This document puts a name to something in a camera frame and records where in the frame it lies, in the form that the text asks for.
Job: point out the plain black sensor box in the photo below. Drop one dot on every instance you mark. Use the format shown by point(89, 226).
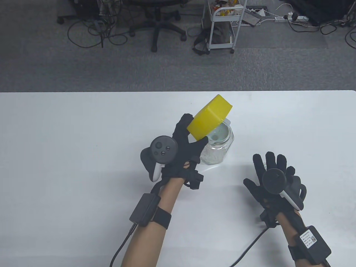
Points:
point(144, 208)

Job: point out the large black equipment bag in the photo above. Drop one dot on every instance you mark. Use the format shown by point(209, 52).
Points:
point(319, 8)

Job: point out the person's left hand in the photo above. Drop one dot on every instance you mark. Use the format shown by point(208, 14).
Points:
point(182, 155)

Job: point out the clear glass jar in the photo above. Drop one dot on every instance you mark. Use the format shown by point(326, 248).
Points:
point(219, 155)

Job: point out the long white power strip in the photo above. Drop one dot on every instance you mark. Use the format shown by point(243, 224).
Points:
point(301, 18)

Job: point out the white rice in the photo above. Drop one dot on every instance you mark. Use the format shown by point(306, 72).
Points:
point(212, 157)

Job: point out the short white power strip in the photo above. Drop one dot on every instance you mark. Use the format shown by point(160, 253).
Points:
point(279, 18)

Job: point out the person's right forearm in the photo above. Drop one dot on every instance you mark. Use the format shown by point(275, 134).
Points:
point(289, 228)

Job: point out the black sensor box white label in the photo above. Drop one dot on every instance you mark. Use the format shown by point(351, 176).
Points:
point(314, 244)

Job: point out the person's left forearm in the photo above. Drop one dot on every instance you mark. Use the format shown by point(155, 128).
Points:
point(153, 239)

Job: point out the white utility cart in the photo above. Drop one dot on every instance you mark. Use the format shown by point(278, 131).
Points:
point(221, 44)

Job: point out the black office chair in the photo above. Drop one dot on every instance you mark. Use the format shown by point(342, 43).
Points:
point(156, 27)

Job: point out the black equipment stand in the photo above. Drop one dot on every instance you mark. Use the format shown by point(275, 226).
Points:
point(83, 7)

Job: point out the grey-blue plastic funnel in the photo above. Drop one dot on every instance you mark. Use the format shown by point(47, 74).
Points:
point(222, 135)

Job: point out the clear glass jar lid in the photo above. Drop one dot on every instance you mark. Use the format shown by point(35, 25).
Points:
point(265, 165)

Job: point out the black and white controller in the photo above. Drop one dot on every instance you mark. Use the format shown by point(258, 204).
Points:
point(164, 148)
point(274, 179)

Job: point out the yellow plastic container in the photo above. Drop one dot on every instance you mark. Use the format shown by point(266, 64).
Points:
point(208, 119)

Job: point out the person's right hand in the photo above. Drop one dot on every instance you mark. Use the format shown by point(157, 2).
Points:
point(257, 190)

